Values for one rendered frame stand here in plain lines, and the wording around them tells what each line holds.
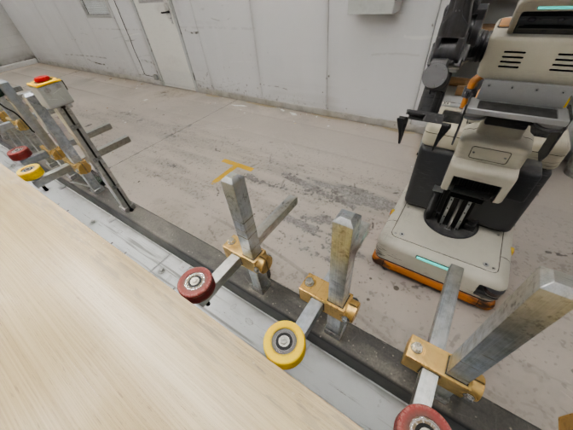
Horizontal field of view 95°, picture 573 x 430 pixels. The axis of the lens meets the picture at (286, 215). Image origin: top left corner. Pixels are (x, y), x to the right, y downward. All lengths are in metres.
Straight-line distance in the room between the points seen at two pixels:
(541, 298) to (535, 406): 1.31
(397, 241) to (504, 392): 0.77
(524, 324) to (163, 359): 0.57
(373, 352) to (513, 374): 1.04
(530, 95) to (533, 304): 0.81
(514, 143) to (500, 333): 0.87
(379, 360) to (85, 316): 0.68
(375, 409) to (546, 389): 1.07
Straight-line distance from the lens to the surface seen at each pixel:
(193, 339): 0.59
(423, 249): 1.56
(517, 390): 1.70
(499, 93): 1.14
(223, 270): 0.71
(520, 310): 0.44
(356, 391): 0.82
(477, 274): 1.58
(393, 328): 1.59
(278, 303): 0.81
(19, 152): 1.69
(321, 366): 0.83
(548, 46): 1.12
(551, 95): 1.15
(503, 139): 1.25
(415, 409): 0.54
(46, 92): 1.12
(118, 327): 0.68
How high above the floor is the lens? 1.41
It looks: 43 degrees down
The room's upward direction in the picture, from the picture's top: 6 degrees counter-clockwise
